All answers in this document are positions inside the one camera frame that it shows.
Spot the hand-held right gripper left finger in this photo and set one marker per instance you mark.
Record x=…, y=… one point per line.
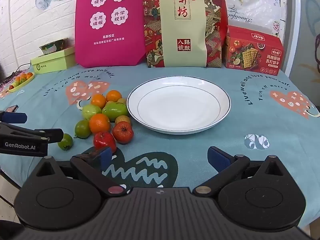
x=106, y=157

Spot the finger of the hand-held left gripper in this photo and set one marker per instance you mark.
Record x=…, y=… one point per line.
x=15, y=118
x=56, y=135

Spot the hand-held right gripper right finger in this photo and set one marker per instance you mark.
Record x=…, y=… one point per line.
x=217, y=157

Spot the small green tomato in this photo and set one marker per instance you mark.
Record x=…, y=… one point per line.
x=65, y=141

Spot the red apple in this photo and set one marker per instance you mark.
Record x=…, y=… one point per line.
x=105, y=141
x=122, y=132

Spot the orange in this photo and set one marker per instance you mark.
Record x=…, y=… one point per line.
x=99, y=123
x=98, y=100
x=114, y=96

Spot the green guava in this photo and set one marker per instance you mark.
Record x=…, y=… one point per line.
x=90, y=111

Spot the small yellow-brown fruit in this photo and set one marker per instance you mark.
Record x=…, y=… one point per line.
x=122, y=118

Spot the green mango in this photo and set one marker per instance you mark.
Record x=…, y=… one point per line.
x=115, y=110

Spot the small yellow-green fruit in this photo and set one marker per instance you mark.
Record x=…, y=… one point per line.
x=121, y=101
x=109, y=103

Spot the white plate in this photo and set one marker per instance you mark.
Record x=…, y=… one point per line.
x=175, y=105

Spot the pile of small fruits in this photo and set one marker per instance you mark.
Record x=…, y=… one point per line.
x=22, y=78

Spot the yellow tray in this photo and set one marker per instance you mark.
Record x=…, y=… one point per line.
x=18, y=88

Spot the blue printed tablecloth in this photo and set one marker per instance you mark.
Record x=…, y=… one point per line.
x=250, y=120

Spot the green shoebox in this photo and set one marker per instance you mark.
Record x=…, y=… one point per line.
x=52, y=61

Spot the green bowl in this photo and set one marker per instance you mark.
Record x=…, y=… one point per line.
x=53, y=46

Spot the magenta tote bag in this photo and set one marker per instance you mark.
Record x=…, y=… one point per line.
x=110, y=45

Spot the red cracker box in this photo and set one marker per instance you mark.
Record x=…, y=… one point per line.
x=252, y=52

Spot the light blue round paper decoration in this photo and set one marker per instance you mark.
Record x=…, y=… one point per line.
x=43, y=2

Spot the red and beige gift bag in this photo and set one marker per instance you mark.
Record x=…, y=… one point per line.
x=182, y=30

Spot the white floral bag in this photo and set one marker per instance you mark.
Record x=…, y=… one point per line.
x=250, y=0

